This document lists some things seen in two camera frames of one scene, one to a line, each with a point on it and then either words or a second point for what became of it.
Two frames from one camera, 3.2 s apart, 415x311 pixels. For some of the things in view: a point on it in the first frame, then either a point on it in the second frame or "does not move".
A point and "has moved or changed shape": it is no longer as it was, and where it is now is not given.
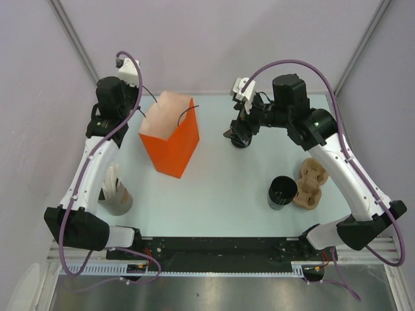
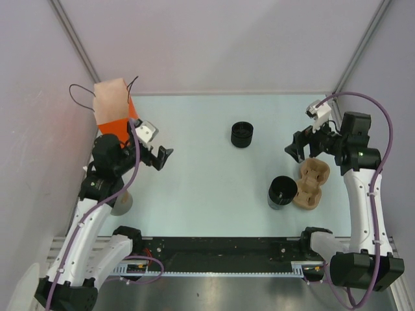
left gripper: (133, 89) -> (156, 161)
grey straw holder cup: (118, 204) does not move
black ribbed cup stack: (242, 140) does not move
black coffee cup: (283, 190) does not move
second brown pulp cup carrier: (312, 177) does not move
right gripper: (244, 119) -> (301, 138)
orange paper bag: (169, 133) has moved or changed shape
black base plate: (222, 254) does not move
